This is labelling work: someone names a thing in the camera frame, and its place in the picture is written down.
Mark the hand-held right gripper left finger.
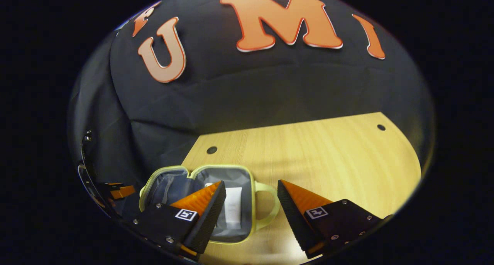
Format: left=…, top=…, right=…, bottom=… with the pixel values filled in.
left=123, top=180, right=227, bottom=258

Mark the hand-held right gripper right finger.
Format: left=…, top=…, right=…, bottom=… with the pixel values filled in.
left=277, top=179, right=392, bottom=259

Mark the white cream tube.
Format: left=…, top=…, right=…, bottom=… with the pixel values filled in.
left=224, top=187, right=243, bottom=230

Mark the small yellow suitcase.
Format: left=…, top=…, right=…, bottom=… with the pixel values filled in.
left=139, top=164, right=281, bottom=245

